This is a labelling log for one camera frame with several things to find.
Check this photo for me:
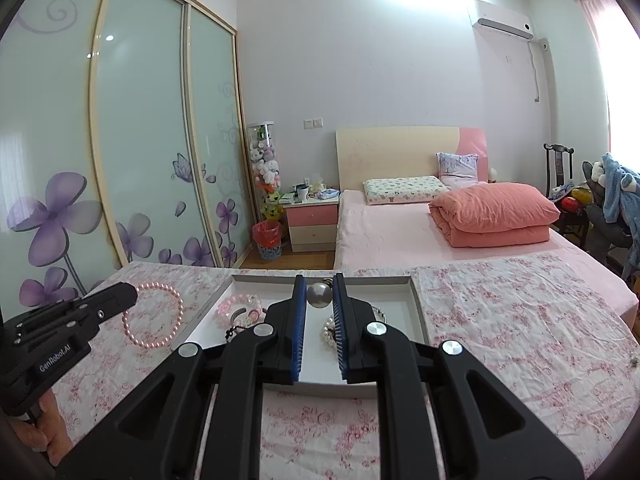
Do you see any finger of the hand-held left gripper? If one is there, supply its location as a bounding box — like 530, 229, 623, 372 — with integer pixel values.
75, 282, 139, 326

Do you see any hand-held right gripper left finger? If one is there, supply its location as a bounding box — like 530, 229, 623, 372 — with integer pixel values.
55, 274, 307, 480

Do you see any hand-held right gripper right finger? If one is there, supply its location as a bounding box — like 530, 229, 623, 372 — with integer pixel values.
331, 273, 585, 480

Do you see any large pearl pendant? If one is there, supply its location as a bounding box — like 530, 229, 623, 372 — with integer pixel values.
306, 280, 335, 308

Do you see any pink pearl bracelet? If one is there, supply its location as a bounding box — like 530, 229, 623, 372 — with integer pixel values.
122, 282, 183, 350

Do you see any grey cardboard box tray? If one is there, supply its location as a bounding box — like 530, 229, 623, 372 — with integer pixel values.
172, 272, 431, 386

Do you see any person's left hand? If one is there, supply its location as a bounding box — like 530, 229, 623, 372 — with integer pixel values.
10, 390, 76, 467

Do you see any red lined waste bin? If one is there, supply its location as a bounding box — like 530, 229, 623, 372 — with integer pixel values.
251, 221, 283, 261

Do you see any pink white nightstand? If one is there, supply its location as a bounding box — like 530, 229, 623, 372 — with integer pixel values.
284, 192, 341, 253

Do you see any plain pink bed sheet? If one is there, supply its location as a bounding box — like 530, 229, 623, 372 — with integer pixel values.
332, 189, 640, 311

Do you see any floral print flat pillow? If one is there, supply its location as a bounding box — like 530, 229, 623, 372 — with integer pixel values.
362, 176, 450, 206

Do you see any clear tube of plush toys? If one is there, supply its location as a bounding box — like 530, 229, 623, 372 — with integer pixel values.
247, 121, 283, 223

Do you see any pink floral bed sheet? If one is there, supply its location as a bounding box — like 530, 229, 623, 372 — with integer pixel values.
50, 252, 640, 480

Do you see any cream pink headboard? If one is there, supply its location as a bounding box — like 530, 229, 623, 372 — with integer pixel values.
335, 126, 488, 191

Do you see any folded orange quilt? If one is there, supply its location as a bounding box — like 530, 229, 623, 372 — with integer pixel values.
429, 182, 561, 248

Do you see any flower print sliding wardrobe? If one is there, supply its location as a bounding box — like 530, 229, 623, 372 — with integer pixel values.
0, 0, 251, 311

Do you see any purple print pillow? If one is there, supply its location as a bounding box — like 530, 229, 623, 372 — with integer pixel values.
436, 152, 480, 186

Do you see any red yellow toy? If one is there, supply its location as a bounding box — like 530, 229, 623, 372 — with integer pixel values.
560, 187, 593, 211

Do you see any dark wooden chair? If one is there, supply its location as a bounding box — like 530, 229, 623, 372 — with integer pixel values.
544, 143, 591, 241

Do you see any blue fleece robe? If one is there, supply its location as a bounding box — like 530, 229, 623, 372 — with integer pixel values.
597, 152, 640, 261

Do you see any white air conditioner pipe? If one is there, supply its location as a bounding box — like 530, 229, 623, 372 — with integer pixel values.
527, 37, 551, 106

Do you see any white air conditioner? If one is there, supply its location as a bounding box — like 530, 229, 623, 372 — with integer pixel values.
470, 0, 535, 41

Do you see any pink curtain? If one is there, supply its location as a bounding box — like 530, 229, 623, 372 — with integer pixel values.
580, 0, 613, 161

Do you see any pink crystal bead bracelet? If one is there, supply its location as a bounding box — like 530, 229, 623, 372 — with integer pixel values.
217, 294, 267, 325

